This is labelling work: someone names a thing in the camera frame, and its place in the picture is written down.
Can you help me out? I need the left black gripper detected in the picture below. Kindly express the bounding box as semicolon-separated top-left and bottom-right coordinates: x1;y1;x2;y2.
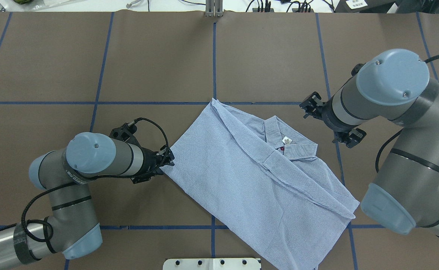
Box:
131;146;174;184

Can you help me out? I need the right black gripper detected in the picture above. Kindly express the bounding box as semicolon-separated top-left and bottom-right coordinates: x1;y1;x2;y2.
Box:
299;91;367;149

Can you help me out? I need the light blue striped shirt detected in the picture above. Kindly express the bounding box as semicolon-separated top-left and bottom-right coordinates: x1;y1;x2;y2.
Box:
164;99;359;270

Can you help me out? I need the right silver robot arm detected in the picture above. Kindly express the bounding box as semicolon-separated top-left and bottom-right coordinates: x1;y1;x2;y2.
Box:
300;48;439;238

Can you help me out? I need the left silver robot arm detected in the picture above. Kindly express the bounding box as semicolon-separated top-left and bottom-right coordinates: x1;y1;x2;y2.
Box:
0;130;174;270

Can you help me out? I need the green cloth pouch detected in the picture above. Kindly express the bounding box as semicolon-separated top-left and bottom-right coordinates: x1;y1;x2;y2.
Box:
13;0;44;6

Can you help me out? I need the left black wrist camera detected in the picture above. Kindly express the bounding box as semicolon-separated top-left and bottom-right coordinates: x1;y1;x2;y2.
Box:
109;121;140;147

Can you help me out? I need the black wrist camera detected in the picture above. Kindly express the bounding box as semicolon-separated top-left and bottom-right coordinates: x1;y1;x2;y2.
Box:
109;121;140;147
350;63;365;77

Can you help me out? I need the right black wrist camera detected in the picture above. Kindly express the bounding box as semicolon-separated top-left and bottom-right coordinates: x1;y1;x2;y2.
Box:
350;63;365;77

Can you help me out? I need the white central pedestal column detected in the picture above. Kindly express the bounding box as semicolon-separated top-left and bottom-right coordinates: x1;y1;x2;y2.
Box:
162;258;262;270

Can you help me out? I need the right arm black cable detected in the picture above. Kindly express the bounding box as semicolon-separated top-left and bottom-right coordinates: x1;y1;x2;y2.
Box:
375;52;439;174

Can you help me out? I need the aluminium frame post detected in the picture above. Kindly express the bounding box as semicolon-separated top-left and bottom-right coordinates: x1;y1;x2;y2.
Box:
205;0;224;18

